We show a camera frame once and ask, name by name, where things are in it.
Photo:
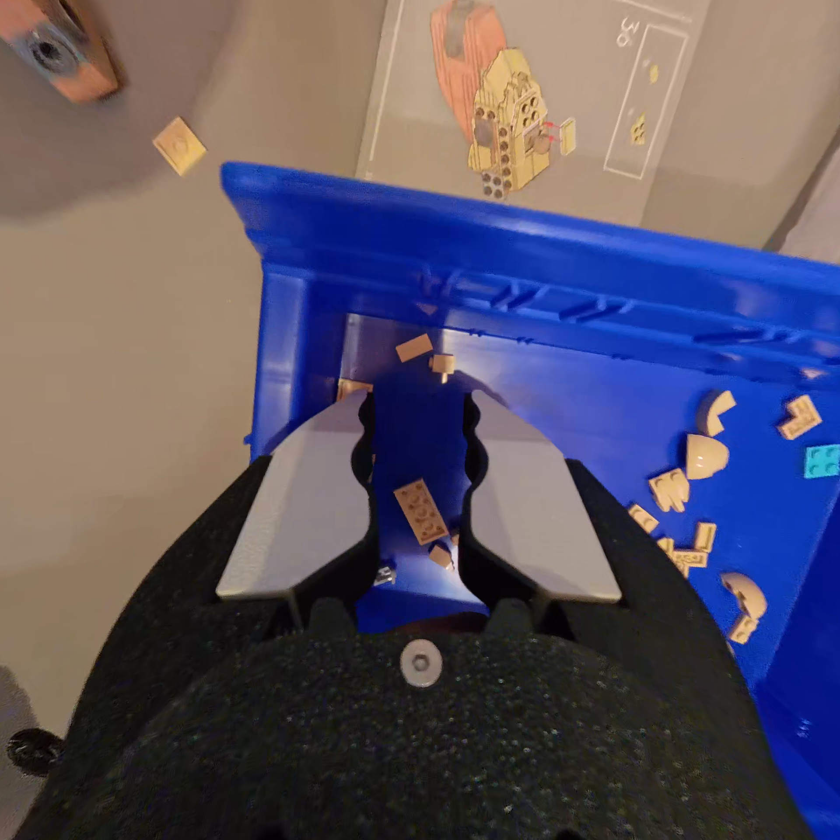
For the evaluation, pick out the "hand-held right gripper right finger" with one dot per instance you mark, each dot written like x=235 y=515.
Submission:
x=538 y=525

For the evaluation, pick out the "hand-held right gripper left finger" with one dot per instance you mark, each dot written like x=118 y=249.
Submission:
x=295 y=525

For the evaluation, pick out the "blue plastic bin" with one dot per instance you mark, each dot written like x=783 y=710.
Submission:
x=578 y=328

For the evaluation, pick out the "tan brick model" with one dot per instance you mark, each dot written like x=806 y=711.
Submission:
x=59 y=53

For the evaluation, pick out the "grey desk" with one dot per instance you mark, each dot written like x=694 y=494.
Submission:
x=118 y=394

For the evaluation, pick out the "scattered tan bricks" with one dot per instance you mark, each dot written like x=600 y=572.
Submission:
x=709 y=460

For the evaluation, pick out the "small teal plate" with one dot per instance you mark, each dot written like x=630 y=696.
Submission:
x=823 y=462

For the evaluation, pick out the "black caster wheel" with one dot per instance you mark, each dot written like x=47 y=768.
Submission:
x=33 y=751

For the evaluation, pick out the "square tan tile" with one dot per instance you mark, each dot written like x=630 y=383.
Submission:
x=180 y=145

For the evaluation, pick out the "grey instruction booklet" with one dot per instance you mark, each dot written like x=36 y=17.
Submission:
x=551 y=105

